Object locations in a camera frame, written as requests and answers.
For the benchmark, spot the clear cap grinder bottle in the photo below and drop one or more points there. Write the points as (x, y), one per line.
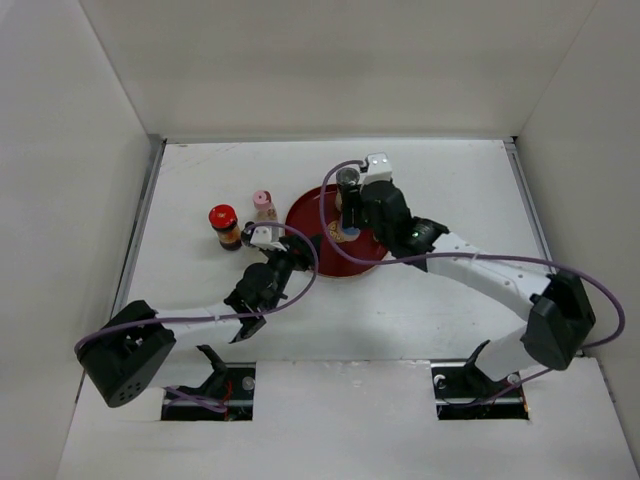
(347, 194)

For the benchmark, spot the red lid sauce jar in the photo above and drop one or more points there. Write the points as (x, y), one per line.
(224, 222)

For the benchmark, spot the black cap white bottle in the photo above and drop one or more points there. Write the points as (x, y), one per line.
(246, 237)

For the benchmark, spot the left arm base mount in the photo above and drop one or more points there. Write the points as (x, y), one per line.
(226, 395)

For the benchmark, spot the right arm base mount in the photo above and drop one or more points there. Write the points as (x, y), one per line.
(463, 392)

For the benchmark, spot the pink cap spice bottle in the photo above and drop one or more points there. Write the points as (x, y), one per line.
(264, 206)

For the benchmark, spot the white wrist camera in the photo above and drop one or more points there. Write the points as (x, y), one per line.
(376, 167)
(266, 238)

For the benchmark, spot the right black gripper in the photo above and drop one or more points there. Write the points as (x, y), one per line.
(349, 219)

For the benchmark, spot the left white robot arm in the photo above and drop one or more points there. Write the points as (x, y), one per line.
(125, 356)

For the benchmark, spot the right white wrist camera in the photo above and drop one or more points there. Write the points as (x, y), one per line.
(376, 167)

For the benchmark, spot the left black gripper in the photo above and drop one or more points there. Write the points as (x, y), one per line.
(299, 253)

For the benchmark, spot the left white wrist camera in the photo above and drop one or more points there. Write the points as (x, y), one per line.
(266, 238)

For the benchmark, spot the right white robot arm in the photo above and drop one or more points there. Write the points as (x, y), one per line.
(554, 307)

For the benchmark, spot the tall silver lid bottle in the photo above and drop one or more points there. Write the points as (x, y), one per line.
(349, 234)

